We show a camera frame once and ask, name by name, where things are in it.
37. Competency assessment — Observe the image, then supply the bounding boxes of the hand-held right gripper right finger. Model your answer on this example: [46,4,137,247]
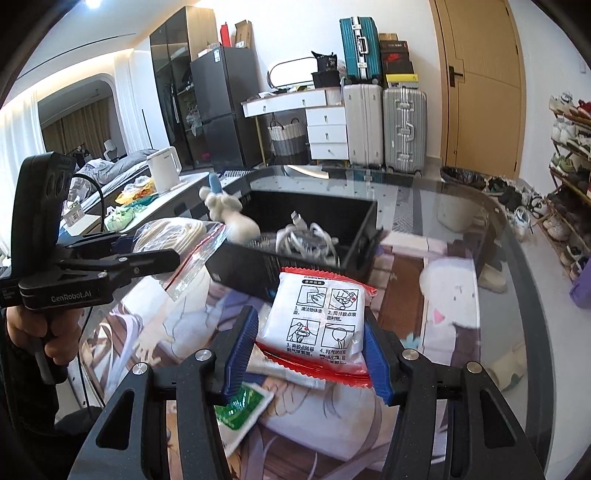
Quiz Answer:
[363,310,546,480]

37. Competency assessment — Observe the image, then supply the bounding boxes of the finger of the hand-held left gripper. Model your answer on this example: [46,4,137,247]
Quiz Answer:
[62,248,182,281]
[58,231,139,254]

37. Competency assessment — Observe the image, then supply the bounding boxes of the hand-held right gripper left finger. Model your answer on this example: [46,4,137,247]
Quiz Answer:
[83,305,260,480]

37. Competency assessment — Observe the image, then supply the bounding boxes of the clear bag of white shoelaces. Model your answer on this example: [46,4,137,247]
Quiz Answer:
[134,219,229,302]

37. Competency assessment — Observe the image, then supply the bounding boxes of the red and white packet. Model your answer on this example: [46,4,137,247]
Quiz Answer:
[255,267,378,388]

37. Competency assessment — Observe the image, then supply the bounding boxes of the black cardboard box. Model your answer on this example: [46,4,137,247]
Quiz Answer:
[204,190,386,303]

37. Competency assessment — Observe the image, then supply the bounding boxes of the white and blue plush toy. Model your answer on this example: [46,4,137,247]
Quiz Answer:
[199,173,260,243]

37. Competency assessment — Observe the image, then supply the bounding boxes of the white charging cable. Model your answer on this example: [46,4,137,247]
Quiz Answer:
[276,210,340,266]

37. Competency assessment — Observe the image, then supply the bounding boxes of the person's left hand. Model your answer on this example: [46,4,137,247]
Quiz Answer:
[4,305,83,366]

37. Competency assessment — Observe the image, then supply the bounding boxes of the green cloth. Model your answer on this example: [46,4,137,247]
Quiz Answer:
[105,205,137,232]

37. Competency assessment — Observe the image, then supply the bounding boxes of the white labelled pouch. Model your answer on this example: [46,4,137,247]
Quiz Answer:
[247,344,326,391]

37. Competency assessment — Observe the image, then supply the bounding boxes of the green packet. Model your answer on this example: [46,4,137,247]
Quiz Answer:
[216,381,277,432]

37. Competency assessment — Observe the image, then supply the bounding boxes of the yellow cloth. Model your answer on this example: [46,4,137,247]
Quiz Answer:
[115,180,153,206]

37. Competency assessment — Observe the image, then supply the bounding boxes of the bed with grey bedding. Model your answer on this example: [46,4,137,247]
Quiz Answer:
[69,150,160,195]

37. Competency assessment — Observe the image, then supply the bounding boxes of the printed desk mat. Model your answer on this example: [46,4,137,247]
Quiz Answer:
[81,231,485,480]

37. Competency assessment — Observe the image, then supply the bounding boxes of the white electric kettle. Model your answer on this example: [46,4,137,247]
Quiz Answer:
[146,147,182,195]

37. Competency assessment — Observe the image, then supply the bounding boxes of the brown curtains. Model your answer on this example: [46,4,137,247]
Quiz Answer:
[44,99,112,158]

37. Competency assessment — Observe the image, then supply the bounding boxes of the beige slipper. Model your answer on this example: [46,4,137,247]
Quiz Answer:
[478,265,509,294]
[489,348,527,391]

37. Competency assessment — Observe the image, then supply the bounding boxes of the dark glass cabinet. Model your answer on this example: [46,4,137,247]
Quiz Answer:
[149,6,218,169]

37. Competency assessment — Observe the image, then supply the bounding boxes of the dark grey fridge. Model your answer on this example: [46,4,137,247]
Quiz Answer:
[190,45,264,174]

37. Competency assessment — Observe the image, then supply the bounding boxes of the grey trash bin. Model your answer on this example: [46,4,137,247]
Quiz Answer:
[438,166,488,232]

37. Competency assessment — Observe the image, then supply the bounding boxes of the woven laundry basket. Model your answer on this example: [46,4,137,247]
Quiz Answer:
[269,117,309,155]

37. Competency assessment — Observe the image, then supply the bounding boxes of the white vanity desk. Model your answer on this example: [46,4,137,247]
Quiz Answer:
[241,89,328,118]

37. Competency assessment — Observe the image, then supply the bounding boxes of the purple bag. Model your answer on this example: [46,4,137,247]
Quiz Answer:
[569,258,591,310]

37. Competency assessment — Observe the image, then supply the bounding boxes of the white drawer unit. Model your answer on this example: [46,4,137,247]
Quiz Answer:
[305,105,348,161]

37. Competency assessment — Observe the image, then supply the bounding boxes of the cluster of loose shoes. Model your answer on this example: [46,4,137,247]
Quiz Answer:
[485,175,591,280]

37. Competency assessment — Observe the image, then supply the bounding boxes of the silver suitcase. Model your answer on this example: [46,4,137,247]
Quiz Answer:
[382,87,428,175]

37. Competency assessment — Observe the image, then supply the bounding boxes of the white suitcase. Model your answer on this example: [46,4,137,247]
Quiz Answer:
[342,83,385,169]

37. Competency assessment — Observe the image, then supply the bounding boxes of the oval lit mirror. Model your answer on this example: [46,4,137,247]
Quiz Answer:
[268,58,319,90]

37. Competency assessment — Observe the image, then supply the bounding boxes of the black bag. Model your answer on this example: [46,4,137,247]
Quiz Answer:
[311,51,343,89]

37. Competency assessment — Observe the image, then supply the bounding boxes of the wooden shoe rack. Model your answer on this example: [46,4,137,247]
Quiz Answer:
[549,92,591,204]

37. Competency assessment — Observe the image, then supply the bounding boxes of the tan wooden door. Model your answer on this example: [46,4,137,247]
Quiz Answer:
[429,0,527,178]

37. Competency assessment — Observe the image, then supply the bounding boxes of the rows of assorted sneakers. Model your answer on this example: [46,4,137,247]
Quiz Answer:
[549,92,591,199]

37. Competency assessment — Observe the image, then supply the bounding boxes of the black and red shoe box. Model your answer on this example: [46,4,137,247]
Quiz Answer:
[381,52,414,75]

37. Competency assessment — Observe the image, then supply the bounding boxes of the teal suitcase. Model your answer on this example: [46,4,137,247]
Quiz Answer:
[339,17,384,86]

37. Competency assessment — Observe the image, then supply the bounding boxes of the black cable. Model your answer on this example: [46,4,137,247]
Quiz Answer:
[69,173,105,407]

